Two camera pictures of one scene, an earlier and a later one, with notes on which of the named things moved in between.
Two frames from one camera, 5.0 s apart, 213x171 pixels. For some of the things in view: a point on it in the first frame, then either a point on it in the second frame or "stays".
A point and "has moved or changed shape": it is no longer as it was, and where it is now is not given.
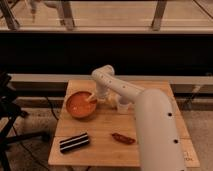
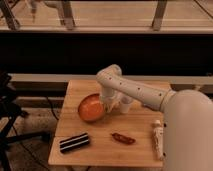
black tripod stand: x=9 y=113 stays
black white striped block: x=74 y=142 stays
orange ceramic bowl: x=79 y=106 has moved or changed shape
